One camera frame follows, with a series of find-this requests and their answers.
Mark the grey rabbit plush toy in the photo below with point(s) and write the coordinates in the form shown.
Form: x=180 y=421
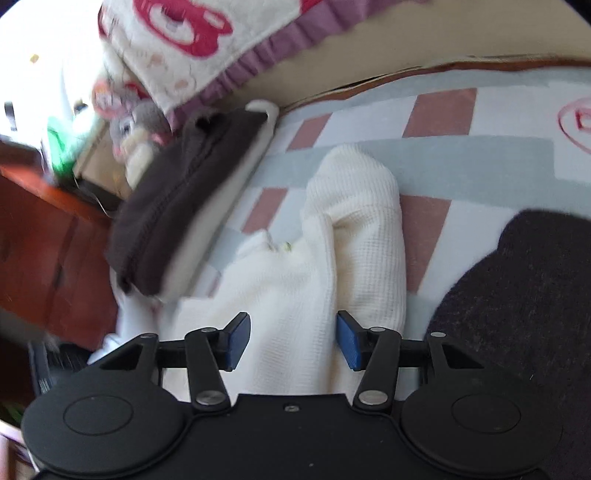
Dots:
x=138 y=134

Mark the brown folded sweater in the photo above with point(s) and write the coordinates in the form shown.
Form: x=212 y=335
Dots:
x=184 y=194

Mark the red-brown wooden drawer cabinet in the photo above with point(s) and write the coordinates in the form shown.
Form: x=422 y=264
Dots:
x=46 y=249

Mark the green plastic bag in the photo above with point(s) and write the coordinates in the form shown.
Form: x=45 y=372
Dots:
x=60 y=143

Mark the cream folded fleece garment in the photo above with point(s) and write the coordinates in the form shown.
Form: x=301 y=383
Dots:
x=217 y=217

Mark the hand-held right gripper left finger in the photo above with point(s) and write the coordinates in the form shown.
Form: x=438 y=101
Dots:
x=240 y=341

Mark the beige bed base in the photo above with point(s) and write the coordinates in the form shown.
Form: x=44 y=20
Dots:
x=415 y=32

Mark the beige bedside cabinet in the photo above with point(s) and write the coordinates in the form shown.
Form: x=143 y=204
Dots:
x=99 y=159

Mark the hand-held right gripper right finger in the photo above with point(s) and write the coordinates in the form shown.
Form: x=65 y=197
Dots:
x=348 y=342

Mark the cream waffle-knit monster top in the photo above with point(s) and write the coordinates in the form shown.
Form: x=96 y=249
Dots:
x=351 y=221

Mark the bear printed blanket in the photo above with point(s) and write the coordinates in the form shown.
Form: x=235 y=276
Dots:
x=194 y=46

